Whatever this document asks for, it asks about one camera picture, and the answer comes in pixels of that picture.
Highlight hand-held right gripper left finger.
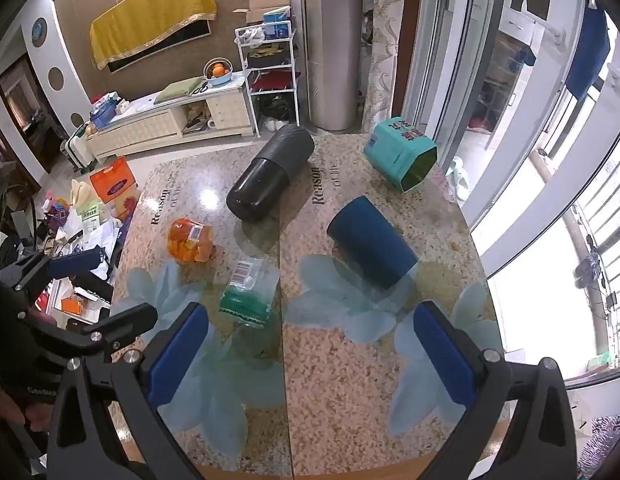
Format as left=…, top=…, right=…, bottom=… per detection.
left=46, top=302, right=211, bottom=480

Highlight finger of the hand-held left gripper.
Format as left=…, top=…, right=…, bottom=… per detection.
left=0, top=246, right=108, bottom=292
left=20, top=303, right=159, bottom=364

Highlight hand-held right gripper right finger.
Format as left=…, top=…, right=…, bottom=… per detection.
left=413, top=300, right=578, bottom=480

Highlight orange plastic cup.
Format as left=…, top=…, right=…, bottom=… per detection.
left=168, top=218, right=215, bottom=264

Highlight dark blue cup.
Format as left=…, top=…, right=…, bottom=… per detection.
left=326, top=195, right=421, bottom=292

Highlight black cup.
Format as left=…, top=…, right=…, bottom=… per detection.
left=226, top=125, right=317, bottom=223

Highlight teal hexagonal cup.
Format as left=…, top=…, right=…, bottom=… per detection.
left=363, top=116, right=439, bottom=193

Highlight person's left hand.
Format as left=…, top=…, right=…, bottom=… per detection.
left=0, top=386, right=57, bottom=429

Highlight straw hat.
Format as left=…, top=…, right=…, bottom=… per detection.
left=70, top=179, right=94, bottom=207

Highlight orange carton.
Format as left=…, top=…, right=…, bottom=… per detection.
left=89, top=156, right=137, bottom=205

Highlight green clear plastic packet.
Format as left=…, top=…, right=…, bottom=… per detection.
left=219, top=254, right=281, bottom=329

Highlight white suitcase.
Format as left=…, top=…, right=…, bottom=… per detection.
left=64, top=124, right=97, bottom=173

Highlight blue basket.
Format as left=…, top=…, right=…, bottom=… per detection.
left=89, top=104, right=117, bottom=130

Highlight white television cabinet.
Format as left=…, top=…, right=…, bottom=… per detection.
left=84, top=79, right=255, bottom=162

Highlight white slippers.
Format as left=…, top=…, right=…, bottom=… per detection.
left=446, top=155, right=471, bottom=202

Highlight black television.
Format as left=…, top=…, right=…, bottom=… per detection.
left=106, top=19, right=211, bottom=74

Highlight bowl of oranges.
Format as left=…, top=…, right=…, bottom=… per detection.
left=204, top=57, right=235, bottom=87

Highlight yellow cloth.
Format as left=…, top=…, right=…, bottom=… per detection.
left=89, top=0, right=217, bottom=71

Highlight white shelf rack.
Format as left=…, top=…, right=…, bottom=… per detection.
left=234, top=22, right=301, bottom=139

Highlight blue box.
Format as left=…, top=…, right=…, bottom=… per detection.
left=262, top=6, right=292, bottom=40

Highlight cardboard box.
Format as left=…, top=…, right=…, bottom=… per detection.
left=233, top=0, right=293, bottom=27

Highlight patterned curtain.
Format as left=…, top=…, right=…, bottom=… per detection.
left=361, top=0, right=417, bottom=132

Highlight grey standing air conditioner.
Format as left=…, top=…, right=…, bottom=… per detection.
left=301, top=0, right=365, bottom=134

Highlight blue hanging garment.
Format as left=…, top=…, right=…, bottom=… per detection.
left=564, top=6, right=611, bottom=102

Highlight sliding glass door frame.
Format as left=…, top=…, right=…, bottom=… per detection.
left=399, top=0, right=535, bottom=161

